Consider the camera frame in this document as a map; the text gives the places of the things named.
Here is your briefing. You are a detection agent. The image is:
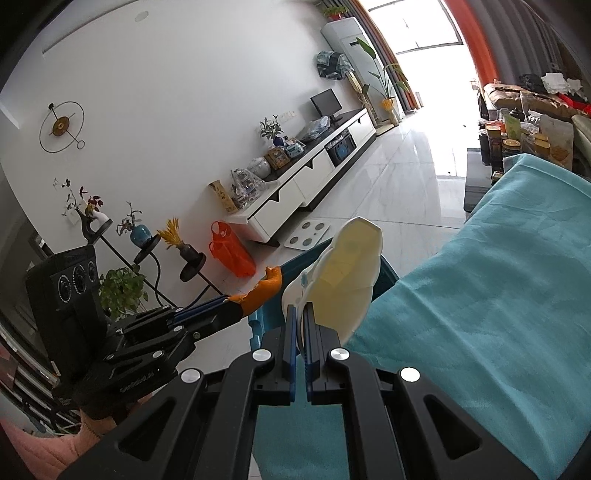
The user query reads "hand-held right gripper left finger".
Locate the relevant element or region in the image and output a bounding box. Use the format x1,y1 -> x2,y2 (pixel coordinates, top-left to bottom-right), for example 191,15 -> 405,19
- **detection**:
58,302 -> 296,480

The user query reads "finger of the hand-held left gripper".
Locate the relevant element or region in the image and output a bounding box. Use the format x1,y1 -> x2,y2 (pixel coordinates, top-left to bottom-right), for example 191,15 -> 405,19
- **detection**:
108,302 -> 245,370
121,296 -> 232,333

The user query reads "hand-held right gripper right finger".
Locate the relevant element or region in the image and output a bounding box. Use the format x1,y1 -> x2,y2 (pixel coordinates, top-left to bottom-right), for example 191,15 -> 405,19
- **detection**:
305,302 -> 539,480

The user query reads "teal plastic bin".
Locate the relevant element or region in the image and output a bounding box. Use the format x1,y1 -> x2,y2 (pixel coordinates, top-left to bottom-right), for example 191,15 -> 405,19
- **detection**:
248,237 -> 399,352

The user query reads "orange peel piece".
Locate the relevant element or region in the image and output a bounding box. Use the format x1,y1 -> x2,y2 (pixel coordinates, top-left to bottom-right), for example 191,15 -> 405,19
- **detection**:
226,265 -> 283,319

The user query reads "white paper cup blue print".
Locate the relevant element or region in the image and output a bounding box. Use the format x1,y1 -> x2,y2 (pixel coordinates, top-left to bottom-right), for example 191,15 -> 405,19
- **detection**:
281,218 -> 384,356

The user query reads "person's left forearm pink sleeve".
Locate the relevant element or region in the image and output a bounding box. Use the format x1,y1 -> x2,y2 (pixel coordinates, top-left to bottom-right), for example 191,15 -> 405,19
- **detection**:
0,406 -> 121,480

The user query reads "person's left hand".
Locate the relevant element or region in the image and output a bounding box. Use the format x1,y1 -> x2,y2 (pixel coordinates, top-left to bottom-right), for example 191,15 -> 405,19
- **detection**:
113,393 -> 155,418

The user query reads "black metal plant stand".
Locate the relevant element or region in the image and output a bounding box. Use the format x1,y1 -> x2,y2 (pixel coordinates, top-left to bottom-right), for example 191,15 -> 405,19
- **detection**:
81,217 -> 232,305

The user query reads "yellow dried flowers vase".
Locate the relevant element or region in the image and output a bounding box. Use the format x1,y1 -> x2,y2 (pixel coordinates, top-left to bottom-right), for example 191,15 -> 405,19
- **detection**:
156,218 -> 200,265

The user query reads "leafy green potted plant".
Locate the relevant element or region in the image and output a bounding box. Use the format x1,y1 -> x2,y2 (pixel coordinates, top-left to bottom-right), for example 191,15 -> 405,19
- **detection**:
99,267 -> 151,321

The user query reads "orange plastic bag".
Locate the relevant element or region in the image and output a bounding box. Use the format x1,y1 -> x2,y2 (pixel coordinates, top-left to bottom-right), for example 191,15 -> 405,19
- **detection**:
209,220 -> 257,278

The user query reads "dark shelf unit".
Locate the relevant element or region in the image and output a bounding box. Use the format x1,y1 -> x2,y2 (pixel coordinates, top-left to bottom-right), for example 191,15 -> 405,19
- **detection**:
0,314 -> 79,435

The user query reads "plant in blue vase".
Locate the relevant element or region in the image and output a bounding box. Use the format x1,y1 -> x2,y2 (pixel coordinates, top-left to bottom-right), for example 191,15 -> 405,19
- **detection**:
116,200 -> 155,247

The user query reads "branch in white vase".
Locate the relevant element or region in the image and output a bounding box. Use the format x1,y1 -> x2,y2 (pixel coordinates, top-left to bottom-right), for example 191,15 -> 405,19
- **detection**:
53,178 -> 112,232

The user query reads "tan gift box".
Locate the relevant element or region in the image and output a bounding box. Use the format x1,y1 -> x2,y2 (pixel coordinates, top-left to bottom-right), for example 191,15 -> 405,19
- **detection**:
208,180 -> 241,215

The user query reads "white bathroom scale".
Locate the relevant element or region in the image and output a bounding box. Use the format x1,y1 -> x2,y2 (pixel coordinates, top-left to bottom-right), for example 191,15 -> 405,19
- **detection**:
283,220 -> 334,251

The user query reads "clear plastic bag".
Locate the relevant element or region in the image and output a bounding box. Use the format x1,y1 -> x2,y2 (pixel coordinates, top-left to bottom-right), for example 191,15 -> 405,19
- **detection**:
300,115 -> 331,139
229,167 -> 267,209

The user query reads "white TV cabinet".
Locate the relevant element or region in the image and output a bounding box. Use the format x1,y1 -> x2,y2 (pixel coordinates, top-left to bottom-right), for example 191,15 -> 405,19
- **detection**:
226,108 -> 377,245

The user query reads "teal grey blanket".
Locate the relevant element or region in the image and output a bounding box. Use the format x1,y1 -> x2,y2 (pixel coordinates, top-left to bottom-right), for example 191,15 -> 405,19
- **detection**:
252,152 -> 591,480

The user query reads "decorated square box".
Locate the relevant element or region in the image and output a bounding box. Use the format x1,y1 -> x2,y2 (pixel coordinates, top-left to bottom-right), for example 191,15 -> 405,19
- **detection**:
264,147 -> 291,171

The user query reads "bonsai plant blue pot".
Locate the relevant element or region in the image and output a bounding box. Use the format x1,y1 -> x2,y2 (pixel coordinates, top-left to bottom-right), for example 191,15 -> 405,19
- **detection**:
257,115 -> 284,148

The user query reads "black computer monitor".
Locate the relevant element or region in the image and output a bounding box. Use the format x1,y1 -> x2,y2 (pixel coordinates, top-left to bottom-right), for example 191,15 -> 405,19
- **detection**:
309,89 -> 343,123

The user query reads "tall leafy plant yellow pot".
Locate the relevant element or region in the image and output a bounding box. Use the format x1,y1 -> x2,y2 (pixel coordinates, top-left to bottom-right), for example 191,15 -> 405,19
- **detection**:
355,37 -> 411,125

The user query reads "blue white covered fan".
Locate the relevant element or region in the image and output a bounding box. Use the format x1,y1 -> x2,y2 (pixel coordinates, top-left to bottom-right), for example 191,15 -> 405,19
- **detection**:
315,50 -> 354,81

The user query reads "group of jars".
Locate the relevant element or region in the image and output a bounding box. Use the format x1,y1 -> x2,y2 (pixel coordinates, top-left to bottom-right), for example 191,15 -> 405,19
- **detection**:
478,106 -> 539,171

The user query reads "white standing air conditioner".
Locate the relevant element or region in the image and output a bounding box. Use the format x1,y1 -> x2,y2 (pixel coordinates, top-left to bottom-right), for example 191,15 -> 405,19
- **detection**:
321,17 -> 375,116

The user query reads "grey orange striped curtain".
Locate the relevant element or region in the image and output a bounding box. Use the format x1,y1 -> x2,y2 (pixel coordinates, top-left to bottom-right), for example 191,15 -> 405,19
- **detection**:
318,0 -> 423,112

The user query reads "brown ottoman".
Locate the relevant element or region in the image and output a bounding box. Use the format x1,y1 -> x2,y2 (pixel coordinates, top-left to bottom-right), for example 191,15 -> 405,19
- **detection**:
480,83 -> 591,116

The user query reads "beige paper bag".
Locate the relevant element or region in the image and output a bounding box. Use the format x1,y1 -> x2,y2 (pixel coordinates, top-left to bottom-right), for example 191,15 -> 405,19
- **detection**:
536,114 -> 575,169

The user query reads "red cloth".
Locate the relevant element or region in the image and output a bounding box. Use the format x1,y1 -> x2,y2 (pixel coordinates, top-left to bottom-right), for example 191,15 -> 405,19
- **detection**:
561,92 -> 591,114

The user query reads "white clothing pile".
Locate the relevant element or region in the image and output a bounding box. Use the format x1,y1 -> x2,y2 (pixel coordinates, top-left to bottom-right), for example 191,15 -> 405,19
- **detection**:
540,71 -> 585,95

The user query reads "round wall clock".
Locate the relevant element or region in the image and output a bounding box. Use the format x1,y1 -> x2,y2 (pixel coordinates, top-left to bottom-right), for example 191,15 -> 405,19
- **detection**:
39,100 -> 86,153

